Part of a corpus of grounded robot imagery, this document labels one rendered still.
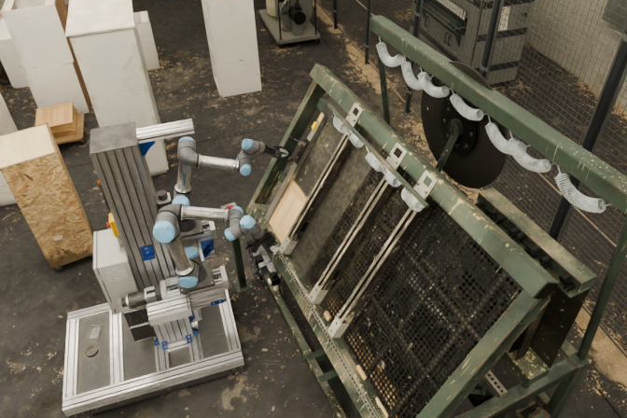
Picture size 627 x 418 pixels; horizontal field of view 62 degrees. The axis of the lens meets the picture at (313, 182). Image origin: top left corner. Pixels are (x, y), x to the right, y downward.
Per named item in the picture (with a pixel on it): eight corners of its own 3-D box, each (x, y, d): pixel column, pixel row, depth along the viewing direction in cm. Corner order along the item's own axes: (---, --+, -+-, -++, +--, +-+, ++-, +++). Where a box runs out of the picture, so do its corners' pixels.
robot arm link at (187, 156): (177, 156, 330) (253, 165, 345) (178, 146, 339) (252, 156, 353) (175, 170, 337) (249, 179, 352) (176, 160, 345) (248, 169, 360)
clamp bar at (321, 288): (314, 295, 343) (285, 294, 328) (409, 146, 298) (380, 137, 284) (321, 306, 336) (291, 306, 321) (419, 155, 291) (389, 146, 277)
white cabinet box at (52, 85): (48, 90, 738) (29, 43, 692) (90, 84, 751) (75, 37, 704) (43, 120, 679) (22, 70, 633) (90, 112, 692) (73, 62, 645)
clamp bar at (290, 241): (285, 247, 377) (257, 244, 362) (367, 106, 332) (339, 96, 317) (291, 257, 370) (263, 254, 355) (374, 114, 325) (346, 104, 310)
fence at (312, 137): (268, 218, 401) (263, 217, 399) (325, 113, 365) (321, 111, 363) (271, 222, 398) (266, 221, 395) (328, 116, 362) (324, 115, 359)
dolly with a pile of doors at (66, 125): (45, 128, 666) (35, 106, 646) (87, 120, 677) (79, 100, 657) (40, 155, 620) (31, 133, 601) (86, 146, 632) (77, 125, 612)
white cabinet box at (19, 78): (20, 62, 812) (1, 17, 766) (44, 58, 819) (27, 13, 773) (13, 89, 745) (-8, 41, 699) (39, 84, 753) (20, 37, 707)
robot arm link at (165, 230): (202, 271, 327) (174, 208, 292) (200, 289, 315) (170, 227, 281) (183, 273, 327) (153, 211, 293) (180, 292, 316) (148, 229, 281)
